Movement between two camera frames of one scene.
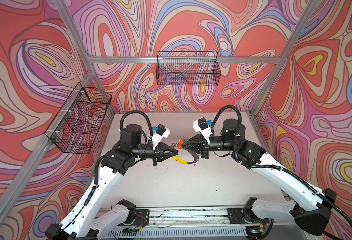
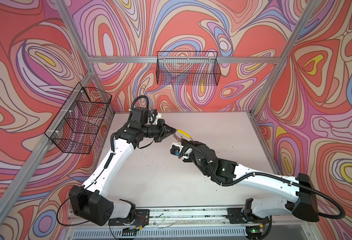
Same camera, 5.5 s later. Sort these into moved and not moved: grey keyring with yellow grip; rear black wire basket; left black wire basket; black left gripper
Moved: black left gripper; grey keyring with yellow grip
Not moved: left black wire basket; rear black wire basket
